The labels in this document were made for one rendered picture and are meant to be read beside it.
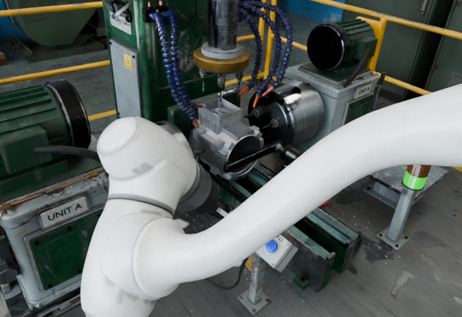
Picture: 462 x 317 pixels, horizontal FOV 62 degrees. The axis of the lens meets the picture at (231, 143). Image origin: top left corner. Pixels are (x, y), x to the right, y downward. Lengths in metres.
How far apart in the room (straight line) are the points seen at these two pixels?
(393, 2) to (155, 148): 3.99
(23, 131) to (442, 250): 1.28
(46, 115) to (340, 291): 0.91
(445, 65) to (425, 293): 3.13
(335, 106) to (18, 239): 1.14
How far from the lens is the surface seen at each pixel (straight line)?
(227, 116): 1.28
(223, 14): 1.18
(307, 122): 1.45
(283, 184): 0.44
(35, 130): 0.90
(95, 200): 0.99
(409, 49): 4.35
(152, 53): 1.32
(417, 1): 4.28
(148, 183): 0.56
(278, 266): 0.92
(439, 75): 4.25
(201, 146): 1.32
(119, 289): 0.53
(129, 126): 0.56
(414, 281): 1.34
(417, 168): 1.25
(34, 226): 0.97
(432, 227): 1.56
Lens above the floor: 1.73
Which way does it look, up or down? 32 degrees down
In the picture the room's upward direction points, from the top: 3 degrees clockwise
